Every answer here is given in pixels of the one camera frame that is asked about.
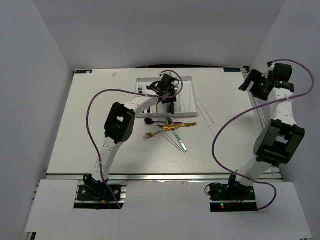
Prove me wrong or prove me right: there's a green handled silver spoon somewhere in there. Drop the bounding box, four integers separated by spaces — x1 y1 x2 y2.
165 117 187 153

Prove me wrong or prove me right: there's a gold knife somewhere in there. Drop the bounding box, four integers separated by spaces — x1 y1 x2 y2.
157 122 197 129

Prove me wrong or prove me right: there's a purple iridescent fork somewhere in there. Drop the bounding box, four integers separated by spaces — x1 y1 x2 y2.
137 85 144 95

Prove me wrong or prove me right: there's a gold fork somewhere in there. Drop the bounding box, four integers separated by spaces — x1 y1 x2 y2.
142 128 176 139

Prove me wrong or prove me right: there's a green handled silver fork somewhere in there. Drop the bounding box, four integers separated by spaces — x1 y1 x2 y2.
174 81 180 94

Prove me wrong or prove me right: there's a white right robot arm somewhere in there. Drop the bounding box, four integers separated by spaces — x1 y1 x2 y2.
225 63 305 200

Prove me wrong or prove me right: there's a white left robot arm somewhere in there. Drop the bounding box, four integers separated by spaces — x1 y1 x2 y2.
83 71 183 200

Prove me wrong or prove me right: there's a white divided utensil tray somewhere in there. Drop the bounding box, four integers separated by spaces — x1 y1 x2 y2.
136 76 198 118

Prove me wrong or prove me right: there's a blue right corner label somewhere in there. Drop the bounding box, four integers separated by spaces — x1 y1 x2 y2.
223 68 241 73

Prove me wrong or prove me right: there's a blue corner label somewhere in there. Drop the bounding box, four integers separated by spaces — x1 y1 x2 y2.
75 69 93 74
223 68 241 73

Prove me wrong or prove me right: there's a purple iridescent spoon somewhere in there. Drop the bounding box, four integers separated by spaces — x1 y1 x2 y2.
144 117 165 125

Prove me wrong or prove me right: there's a blue left corner label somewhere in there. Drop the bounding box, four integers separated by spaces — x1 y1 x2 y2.
75 69 93 74

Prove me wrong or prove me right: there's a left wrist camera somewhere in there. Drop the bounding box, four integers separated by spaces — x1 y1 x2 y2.
159 73 176 89

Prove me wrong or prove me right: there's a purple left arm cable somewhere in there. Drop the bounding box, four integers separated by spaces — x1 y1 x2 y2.
86 69 184 210

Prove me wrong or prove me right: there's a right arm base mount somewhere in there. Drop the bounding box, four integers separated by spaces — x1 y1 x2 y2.
204 174 258 213

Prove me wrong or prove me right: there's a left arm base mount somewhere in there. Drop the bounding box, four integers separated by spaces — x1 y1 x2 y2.
73 174 127 210

